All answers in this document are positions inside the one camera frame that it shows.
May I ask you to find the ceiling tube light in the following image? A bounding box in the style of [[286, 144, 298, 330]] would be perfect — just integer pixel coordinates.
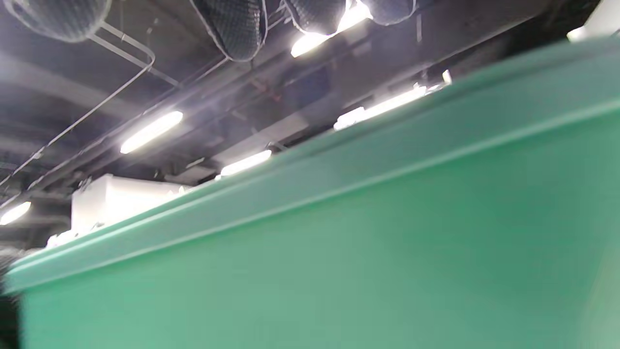
[[215, 149, 273, 180], [333, 70, 453, 132], [0, 201, 32, 226], [290, 0, 374, 58], [120, 111, 184, 155]]

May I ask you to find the green plastic storage box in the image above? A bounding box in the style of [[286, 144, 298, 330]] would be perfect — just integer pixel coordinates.
[[17, 99, 620, 349]]

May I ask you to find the green plastic lid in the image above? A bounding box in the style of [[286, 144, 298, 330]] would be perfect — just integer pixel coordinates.
[[4, 38, 620, 294]]

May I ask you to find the person's right hand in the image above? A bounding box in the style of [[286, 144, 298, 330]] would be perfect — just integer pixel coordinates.
[[4, 0, 417, 62]]

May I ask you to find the white ceiling unit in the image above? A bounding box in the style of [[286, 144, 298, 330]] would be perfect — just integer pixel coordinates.
[[71, 174, 192, 234]]

